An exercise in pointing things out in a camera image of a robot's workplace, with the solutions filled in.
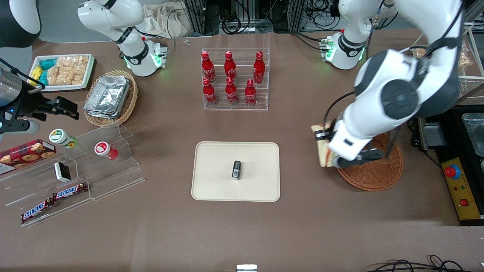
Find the red Coca-Cola bottle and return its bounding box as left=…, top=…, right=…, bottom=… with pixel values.
left=202, top=51, right=216, bottom=83
left=245, top=79, right=258, bottom=107
left=224, top=51, right=237, bottom=80
left=253, top=51, right=266, bottom=84
left=225, top=77, right=239, bottom=105
left=202, top=77, right=217, bottom=106

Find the black side appliance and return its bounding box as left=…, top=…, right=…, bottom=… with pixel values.
left=416, top=105, right=484, bottom=227

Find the red strawberry yogurt cup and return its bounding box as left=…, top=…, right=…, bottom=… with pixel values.
left=95, top=141, right=118, bottom=160

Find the clear glass dish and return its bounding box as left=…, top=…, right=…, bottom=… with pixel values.
left=462, top=113, right=484, bottom=158

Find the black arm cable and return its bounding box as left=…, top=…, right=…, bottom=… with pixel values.
left=323, top=90, right=358, bottom=133

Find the beige cloth bag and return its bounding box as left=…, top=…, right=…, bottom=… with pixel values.
left=141, top=3, right=194, bottom=38

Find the round brown wicker basket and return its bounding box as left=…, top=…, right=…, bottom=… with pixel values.
left=336, top=131, right=404, bottom=192

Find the aluminium frame equipment rack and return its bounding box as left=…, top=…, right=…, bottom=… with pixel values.
left=181, top=0, right=343, bottom=35

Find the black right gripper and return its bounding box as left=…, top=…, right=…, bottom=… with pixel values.
left=15, top=89, right=80, bottom=121

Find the clear acrylic stepped shelf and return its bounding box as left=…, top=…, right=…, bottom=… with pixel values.
left=0, top=123, right=145, bottom=227

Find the oval light wicker basket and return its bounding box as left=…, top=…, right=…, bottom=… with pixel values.
left=83, top=70, right=138, bottom=127

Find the Snickers chocolate bar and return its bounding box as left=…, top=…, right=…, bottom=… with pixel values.
left=52, top=183, right=88, bottom=201
left=21, top=198, right=54, bottom=223

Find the black open metal box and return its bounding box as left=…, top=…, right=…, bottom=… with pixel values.
left=417, top=117, right=450, bottom=151

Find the triangular sandwich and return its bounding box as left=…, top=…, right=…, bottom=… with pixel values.
left=311, top=122, right=336, bottom=168

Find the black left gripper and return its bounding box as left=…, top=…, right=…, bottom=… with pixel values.
left=315, top=119, right=343, bottom=141

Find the black floor cable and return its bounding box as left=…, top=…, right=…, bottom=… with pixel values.
left=365, top=255, right=484, bottom=272

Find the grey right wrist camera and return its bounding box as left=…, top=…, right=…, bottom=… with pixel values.
left=0, top=119, right=40, bottom=134

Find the black base cable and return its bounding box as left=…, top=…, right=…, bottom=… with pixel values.
left=140, top=8, right=177, bottom=50
left=290, top=32, right=328, bottom=52

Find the white rectangular snack tray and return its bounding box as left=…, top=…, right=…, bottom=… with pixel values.
left=28, top=54, right=96, bottom=93

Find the cream plastic serving tray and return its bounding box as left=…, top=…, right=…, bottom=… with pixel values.
left=191, top=141, right=281, bottom=202

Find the red tartan cookie box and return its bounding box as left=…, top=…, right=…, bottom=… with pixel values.
left=0, top=139, right=56, bottom=175

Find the clear acrylic bottle rack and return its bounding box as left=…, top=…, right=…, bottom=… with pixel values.
left=202, top=48, right=270, bottom=111

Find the white wire rack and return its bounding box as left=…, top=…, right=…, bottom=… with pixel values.
left=410, top=23, right=484, bottom=93

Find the aluminium foil container stack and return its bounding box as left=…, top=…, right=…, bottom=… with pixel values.
left=84, top=75, right=131, bottom=119

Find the clear rice cracker bag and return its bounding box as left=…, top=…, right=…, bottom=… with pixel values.
left=68, top=56, right=90, bottom=85
left=47, top=57, right=72, bottom=86

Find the yellow emergency stop box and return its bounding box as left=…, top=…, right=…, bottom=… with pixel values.
left=441, top=157, right=483, bottom=221

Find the green sunflower yogurt cup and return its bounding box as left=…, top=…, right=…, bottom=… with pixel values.
left=49, top=128, right=78, bottom=148

